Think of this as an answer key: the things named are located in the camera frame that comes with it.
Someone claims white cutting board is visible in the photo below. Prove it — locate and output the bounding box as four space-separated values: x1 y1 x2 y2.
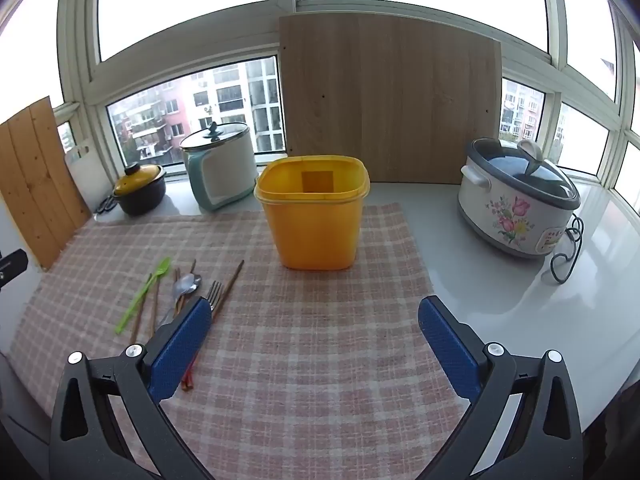
64 137 108 216

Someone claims pine plank board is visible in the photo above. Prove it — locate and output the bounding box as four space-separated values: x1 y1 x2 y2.
0 96 92 272

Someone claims light wooden board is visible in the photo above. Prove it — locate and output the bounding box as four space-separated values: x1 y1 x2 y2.
278 12 502 185

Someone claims metal spoon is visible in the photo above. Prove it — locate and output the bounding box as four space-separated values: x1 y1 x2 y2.
159 272 203 328

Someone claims pink plaid cloth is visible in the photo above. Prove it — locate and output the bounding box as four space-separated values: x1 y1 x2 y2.
10 202 468 480

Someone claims floral white slow cooker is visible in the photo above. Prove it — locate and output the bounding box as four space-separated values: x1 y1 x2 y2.
457 137 582 261

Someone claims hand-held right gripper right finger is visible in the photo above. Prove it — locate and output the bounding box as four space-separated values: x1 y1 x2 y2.
418 296 586 480

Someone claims black power cord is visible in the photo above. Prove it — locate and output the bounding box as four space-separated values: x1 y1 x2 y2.
550 215 585 285

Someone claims black pot with yellow lid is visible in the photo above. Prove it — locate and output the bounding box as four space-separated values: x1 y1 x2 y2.
111 161 167 217

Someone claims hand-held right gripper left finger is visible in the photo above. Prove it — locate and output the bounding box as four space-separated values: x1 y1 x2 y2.
48 296 216 480

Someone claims green plastic spoon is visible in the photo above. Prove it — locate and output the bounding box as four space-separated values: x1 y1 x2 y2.
115 257 172 336

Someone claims teal and white cooker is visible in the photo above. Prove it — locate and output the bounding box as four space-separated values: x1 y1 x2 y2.
179 121 258 212

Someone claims yellow plastic container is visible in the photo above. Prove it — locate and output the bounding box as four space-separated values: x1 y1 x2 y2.
254 155 371 272

